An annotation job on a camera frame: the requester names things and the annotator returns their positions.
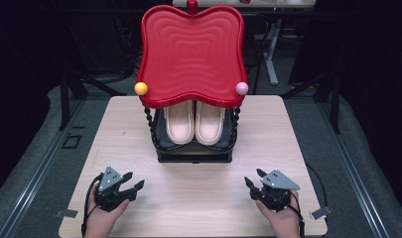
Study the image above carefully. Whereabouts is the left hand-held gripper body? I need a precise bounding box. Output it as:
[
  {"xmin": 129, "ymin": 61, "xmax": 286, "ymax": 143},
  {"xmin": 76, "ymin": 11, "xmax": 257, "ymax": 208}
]
[{"xmin": 93, "ymin": 166, "xmax": 138, "ymax": 213}]

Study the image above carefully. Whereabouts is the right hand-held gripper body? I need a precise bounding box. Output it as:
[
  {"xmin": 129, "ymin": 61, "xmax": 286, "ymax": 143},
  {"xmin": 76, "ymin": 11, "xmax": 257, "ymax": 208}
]
[{"xmin": 249, "ymin": 169, "xmax": 302, "ymax": 212}]

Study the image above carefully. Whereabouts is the cream foam slipper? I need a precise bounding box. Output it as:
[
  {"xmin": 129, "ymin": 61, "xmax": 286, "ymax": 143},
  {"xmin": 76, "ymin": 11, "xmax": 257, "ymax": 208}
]
[
  {"xmin": 195, "ymin": 100, "xmax": 226, "ymax": 146},
  {"xmin": 163, "ymin": 100, "xmax": 196, "ymax": 146}
]

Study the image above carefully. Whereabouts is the red and black shoe rack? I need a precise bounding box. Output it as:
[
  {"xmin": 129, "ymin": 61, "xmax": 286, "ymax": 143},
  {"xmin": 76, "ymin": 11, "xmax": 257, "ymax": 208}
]
[{"xmin": 134, "ymin": 0, "xmax": 250, "ymax": 165}]

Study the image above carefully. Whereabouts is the person's right hand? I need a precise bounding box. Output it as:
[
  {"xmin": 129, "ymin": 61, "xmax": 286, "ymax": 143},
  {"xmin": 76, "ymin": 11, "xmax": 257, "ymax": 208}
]
[{"xmin": 255, "ymin": 189, "xmax": 303, "ymax": 238}]

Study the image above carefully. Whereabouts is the person's left hand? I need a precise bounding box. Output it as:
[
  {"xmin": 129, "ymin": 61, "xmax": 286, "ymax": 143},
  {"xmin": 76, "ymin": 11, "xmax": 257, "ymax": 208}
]
[{"xmin": 83, "ymin": 182, "xmax": 132, "ymax": 238}]

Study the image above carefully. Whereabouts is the black metal stand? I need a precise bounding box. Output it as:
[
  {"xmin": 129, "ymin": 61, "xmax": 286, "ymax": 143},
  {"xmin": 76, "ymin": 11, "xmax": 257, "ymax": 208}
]
[
  {"xmin": 59, "ymin": 70, "xmax": 127, "ymax": 131},
  {"xmin": 281, "ymin": 70, "xmax": 342, "ymax": 135}
]

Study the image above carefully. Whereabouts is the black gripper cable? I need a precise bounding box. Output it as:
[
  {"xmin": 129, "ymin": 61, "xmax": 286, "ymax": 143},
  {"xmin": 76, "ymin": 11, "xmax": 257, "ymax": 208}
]
[
  {"xmin": 80, "ymin": 173, "xmax": 105, "ymax": 238},
  {"xmin": 266, "ymin": 190, "xmax": 306, "ymax": 238}
]

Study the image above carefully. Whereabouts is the thin black cable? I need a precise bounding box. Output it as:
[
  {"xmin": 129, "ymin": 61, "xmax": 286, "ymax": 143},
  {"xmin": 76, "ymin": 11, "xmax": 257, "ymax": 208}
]
[{"xmin": 304, "ymin": 162, "xmax": 329, "ymax": 209}]

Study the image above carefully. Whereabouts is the grey metal bracket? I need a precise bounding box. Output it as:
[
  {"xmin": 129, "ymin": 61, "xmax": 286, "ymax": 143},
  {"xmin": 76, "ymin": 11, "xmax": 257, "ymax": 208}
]
[
  {"xmin": 54, "ymin": 208, "xmax": 79, "ymax": 219},
  {"xmin": 310, "ymin": 205, "xmax": 334, "ymax": 220}
]

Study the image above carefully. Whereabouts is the aluminium floor rail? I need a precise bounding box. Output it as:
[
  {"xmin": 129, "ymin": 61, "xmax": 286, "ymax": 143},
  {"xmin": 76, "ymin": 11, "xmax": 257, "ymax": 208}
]
[
  {"xmin": 0, "ymin": 98, "xmax": 87, "ymax": 238},
  {"xmin": 315, "ymin": 95, "xmax": 392, "ymax": 238}
]

